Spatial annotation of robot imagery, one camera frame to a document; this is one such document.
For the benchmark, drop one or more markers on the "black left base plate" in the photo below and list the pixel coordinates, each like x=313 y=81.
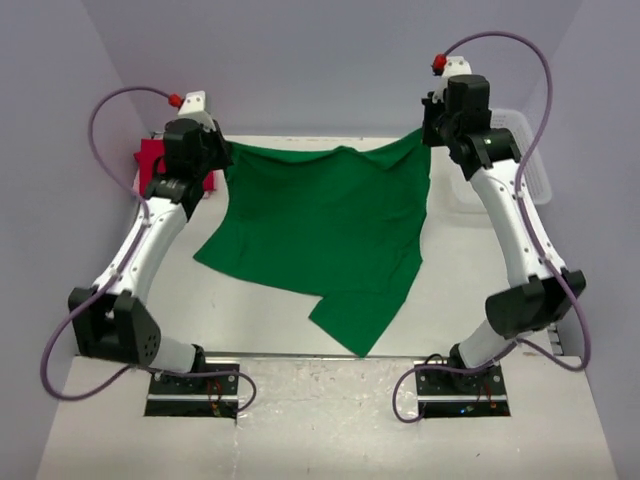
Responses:
x=210 y=397

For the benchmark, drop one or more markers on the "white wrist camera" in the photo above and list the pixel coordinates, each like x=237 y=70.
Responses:
x=194 y=104
x=445 y=66

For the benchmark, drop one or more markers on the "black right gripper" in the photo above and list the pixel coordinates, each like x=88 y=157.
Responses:
x=432 y=107

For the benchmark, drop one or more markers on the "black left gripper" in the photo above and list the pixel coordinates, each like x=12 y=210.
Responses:
x=223 y=145

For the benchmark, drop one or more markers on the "green t shirt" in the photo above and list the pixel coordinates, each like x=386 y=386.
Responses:
x=343 y=225

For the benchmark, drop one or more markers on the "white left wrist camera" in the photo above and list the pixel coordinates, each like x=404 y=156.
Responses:
x=194 y=104

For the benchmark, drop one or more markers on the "red folded t shirt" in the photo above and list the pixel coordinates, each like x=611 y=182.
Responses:
x=150 y=150

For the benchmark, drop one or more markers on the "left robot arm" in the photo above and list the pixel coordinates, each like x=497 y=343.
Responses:
x=111 y=318

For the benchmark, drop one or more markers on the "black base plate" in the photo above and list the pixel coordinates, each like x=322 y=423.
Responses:
x=210 y=397
x=444 y=395

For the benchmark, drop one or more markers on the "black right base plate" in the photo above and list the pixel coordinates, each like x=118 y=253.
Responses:
x=444 y=395

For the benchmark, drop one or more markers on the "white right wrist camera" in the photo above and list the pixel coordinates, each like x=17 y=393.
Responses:
x=445 y=66

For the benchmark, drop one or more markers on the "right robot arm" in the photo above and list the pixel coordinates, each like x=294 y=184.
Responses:
x=541 y=288

